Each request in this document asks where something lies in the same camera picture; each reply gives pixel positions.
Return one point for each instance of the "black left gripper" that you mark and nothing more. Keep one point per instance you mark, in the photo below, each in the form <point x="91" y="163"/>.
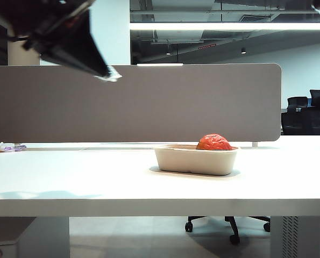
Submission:
<point x="41" y="16"/>

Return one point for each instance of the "orange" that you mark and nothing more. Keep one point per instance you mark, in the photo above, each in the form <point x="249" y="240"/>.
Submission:
<point x="214" y="142"/>

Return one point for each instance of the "beige paper lunchbox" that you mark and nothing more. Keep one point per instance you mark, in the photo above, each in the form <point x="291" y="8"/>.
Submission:
<point x="196" y="162"/>

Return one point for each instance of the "black ceiling spotlight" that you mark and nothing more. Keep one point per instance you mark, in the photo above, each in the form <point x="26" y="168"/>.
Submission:
<point x="168" y="52"/>
<point x="243" y="50"/>

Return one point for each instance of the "long white ceiling light strip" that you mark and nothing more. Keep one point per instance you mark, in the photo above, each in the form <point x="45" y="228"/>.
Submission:
<point x="229" y="25"/>

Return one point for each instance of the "grey desk divider panel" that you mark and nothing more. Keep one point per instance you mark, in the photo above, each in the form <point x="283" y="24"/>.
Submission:
<point x="162" y="107"/>

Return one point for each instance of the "black office chair tall back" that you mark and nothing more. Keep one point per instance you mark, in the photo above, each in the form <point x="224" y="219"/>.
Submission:
<point x="318" y="113"/>

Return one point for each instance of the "black office chair low back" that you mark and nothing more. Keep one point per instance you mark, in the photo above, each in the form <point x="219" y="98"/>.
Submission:
<point x="297" y="115"/>

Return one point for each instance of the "purple white packet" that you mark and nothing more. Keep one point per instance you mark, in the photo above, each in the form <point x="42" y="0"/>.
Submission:
<point x="11" y="147"/>

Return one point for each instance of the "white under-desk cabinet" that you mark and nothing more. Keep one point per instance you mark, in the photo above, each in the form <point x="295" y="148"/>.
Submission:
<point x="28" y="239"/>

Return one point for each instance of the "white vented table leg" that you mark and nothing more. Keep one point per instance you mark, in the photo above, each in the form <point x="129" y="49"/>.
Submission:
<point x="299" y="236"/>

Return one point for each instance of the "black wheeled chair base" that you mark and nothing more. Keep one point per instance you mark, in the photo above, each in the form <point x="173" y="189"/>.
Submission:
<point x="233" y="228"/>

